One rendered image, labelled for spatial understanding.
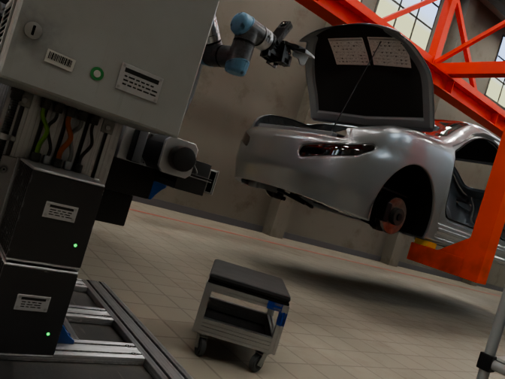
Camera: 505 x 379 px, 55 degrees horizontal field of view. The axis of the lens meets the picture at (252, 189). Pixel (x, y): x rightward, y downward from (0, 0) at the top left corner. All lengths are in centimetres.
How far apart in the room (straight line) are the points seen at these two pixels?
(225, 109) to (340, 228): 371
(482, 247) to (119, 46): 379
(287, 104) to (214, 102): 151
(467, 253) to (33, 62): 394
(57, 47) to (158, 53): 18
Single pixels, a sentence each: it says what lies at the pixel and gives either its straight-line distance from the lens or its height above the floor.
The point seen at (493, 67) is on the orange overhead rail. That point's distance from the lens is 771.
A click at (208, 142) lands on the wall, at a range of 812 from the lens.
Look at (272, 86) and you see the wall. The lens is 876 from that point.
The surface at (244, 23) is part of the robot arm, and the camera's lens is 164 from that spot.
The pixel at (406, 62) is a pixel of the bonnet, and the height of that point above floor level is 219.
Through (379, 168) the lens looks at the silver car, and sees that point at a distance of 397.
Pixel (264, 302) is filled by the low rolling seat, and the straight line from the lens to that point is 201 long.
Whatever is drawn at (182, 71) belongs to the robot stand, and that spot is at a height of 89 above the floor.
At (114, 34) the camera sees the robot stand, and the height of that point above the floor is 90.
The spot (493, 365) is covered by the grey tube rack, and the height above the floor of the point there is 45.
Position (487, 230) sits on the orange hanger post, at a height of 95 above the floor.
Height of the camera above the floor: 71
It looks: level
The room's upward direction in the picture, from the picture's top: 17 degrees clockwise
